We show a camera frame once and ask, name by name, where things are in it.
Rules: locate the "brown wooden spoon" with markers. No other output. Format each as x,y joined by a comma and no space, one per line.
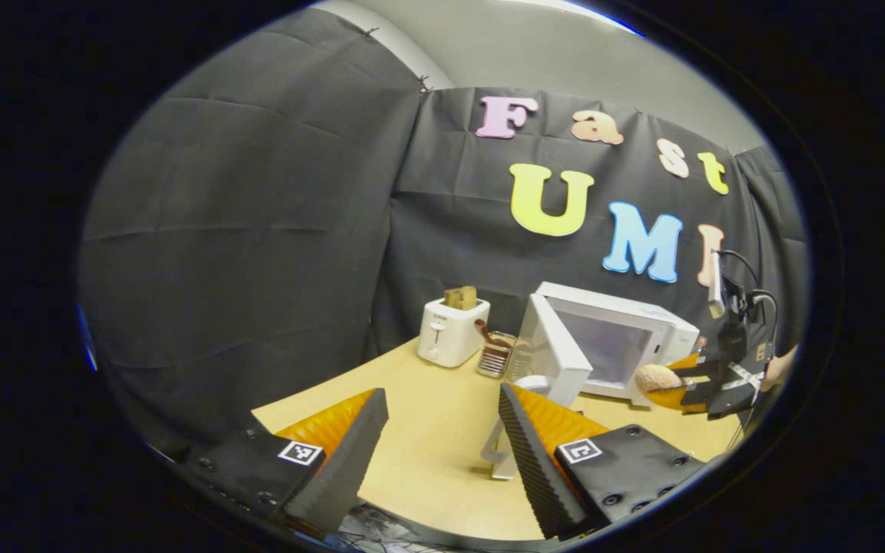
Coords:
485,330

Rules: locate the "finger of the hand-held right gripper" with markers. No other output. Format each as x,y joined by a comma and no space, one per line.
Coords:
704,369
719,395

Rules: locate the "white microwave oven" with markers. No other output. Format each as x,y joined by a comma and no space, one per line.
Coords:
558,353

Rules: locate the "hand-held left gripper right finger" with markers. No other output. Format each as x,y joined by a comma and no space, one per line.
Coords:
535,461

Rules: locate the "black backdrop cloth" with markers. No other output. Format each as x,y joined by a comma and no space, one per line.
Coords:
258,230

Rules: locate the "white toaster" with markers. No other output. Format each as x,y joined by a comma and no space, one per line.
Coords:
450,338

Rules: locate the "brown toast slices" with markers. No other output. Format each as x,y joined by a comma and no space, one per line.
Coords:
461,298

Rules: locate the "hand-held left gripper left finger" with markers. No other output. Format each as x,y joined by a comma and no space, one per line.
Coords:
350,453

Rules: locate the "brown bread bun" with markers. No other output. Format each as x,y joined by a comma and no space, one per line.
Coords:
656,378

